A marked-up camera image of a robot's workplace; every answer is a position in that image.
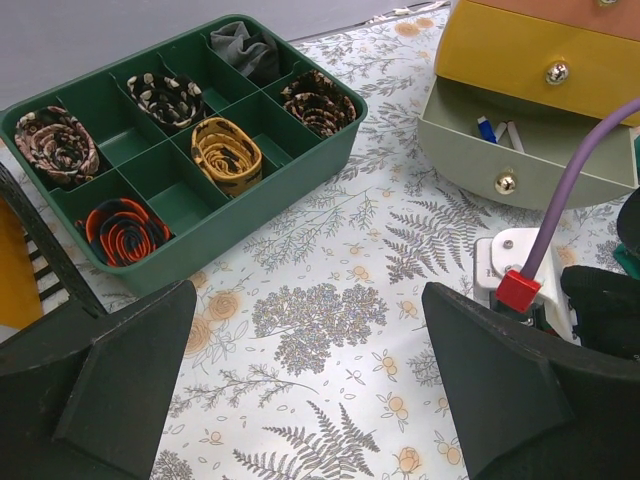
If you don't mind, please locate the orange plastic folder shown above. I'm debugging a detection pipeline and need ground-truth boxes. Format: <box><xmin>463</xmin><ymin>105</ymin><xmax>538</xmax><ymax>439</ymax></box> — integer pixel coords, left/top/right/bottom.
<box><xmin>1</xmin><ymin>200</ymin><xmax>43</xmax><ymax>330</ymax></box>

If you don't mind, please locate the blue cap marker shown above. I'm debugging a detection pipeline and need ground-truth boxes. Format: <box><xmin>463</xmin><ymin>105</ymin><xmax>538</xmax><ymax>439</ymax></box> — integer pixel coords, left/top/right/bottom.
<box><xmin>477</xmin><ymin>116</ymin><xmax>498</xmax><ymax>144</ymax></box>

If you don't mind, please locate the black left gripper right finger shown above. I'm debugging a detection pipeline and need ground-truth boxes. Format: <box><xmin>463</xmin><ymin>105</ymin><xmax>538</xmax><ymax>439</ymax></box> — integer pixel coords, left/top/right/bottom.
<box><xmin>422</xmin><ymin>282</ymin><xmax>639</xmax><ymax>479</ymax></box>

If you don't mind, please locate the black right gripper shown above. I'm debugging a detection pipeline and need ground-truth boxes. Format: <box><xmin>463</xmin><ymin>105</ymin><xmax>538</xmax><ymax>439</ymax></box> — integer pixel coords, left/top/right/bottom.
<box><xmin>561</xmin><ymin>192</ymin><xmax>639</xmax><ymax>362</ymax></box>

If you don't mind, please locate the black mesh file holder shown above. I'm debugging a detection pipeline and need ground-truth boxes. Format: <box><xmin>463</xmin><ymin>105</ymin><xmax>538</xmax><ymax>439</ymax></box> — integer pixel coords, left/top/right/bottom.
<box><xmin>1</xmin><ymin>165</ymin><xmax>107</xmax><ymax>317</ymax></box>

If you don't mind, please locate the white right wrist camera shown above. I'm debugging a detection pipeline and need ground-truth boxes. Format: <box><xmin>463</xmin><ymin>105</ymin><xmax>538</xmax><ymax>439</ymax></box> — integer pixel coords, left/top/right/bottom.
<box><xmin>473</xmin><ymin>228</ymin><xmax>581</xmax><ymax>345</ymax></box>

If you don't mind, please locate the green cloth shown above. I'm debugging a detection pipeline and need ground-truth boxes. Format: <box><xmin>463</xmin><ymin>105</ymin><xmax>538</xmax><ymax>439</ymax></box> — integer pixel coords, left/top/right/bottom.
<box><xmin>613</xmin><ymin>244</ymin><xmax>640</xmax><ymax>280</ymax></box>

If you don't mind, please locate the cream cylindrical drawer box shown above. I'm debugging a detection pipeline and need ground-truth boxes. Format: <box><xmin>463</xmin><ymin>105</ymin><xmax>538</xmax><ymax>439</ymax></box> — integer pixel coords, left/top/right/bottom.
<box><xmin>418</xmin><ymin>1</ymin><xmax>639</xmax><ymax>210</ymax></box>

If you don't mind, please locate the floral table mat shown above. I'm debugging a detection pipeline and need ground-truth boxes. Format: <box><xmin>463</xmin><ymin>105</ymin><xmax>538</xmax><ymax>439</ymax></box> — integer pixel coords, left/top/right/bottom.
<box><xmin>0</xmin><ymin>4</ymin><xmax>640</xmax><ymax>480</ymax></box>

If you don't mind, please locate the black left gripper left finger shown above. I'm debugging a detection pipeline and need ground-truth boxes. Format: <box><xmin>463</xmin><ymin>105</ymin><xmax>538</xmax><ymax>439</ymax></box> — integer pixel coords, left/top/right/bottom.
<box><xmin>1</xmin><ymin>281</ymin><xmax>196</xmax><ymax>479</ymax></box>

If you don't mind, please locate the green compartment tray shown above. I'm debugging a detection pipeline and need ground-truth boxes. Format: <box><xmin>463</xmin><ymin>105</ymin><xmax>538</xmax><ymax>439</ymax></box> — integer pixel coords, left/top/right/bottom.
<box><xmin>1</xmin><ymin>14</ymin><xmax>367</xmax><ymax>296</ymax></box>

